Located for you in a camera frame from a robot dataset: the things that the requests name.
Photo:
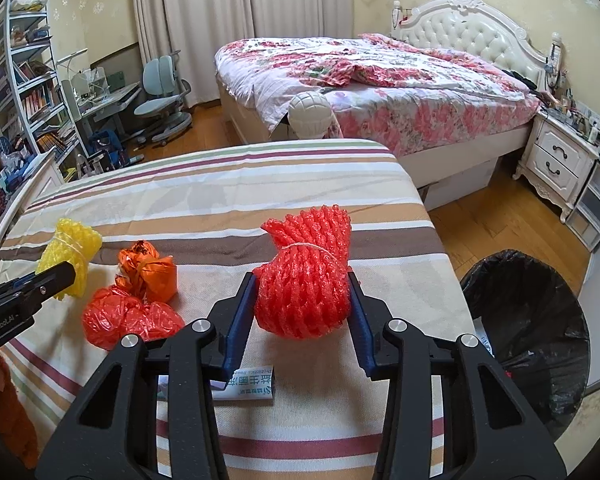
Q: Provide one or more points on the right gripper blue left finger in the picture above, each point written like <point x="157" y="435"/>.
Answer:
<point x="237" y="332"/>

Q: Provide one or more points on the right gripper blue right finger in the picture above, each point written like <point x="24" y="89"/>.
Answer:
<point x="362" y="328"/>

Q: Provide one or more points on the red foam fruit net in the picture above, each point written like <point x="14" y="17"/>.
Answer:
<point x="303" y="291"/>

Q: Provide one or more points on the teal white sachet pack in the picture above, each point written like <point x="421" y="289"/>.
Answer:
<point x="246" y="384"/>

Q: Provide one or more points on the yellow foam fruit net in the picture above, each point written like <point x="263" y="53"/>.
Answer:
<point x="73" y="243"/>

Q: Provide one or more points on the orange plastic bag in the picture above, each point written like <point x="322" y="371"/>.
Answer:
<point x="145" y="274"/>

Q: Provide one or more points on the red plastic bag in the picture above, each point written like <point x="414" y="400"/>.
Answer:
<point x="113" y="313"/>

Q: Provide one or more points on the black lined trash bin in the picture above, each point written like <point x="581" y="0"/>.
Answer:
<point x="535" y="328"/>

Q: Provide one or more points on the striped bed sheet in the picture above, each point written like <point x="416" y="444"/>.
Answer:
<point x="206" y="210"/>

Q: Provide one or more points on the white under-bed storage box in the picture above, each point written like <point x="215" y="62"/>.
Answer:
<point x="460" y="185"/>

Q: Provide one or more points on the white round bedpost knob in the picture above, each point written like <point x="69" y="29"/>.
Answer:
<point x="309" y="115"/>

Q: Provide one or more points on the white bookshelf with books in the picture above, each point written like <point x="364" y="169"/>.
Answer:
<point x="34" y="113"/>

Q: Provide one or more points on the pink floral quilt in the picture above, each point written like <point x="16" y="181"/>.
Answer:
<point x="379" y="89"/>

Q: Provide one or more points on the white study desk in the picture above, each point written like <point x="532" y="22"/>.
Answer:
<point x="102" y="114"/>

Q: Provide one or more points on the white bed with headboard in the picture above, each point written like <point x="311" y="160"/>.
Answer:
<point x="470" y="26"/>

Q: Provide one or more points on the white two-drawer nightstand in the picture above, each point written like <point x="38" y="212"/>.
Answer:
<point x="556" y="162"/>

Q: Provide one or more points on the grey blue desk chair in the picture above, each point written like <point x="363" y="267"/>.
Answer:
<point x="166" y="92"/>

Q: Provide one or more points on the clear plastic drawer unit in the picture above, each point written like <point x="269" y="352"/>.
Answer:
<point x="584" y="220"/>

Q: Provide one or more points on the beige curtains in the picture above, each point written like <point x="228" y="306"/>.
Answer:
<point x="196" y="29"/>

